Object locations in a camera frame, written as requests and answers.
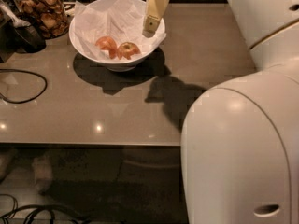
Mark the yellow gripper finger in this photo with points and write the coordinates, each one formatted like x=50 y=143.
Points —
x=154 y=13

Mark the red apple piece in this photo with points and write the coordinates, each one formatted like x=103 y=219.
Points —
x=127 y=50
x=109 y=44

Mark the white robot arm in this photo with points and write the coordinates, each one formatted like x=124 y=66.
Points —
x=240 y=139

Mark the white ceramic bowl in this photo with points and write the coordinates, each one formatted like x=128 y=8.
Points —
x=93 y=16

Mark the white crumpled paper liner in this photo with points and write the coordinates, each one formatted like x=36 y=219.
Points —
x=121 y=22

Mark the glass jar of dried chips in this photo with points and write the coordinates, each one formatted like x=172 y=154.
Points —
x=49 y=15

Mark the white shoe under table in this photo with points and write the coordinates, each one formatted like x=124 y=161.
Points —
x=43 y=175

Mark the black appliance with white handle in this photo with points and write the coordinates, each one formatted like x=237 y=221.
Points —
x=26 y=36

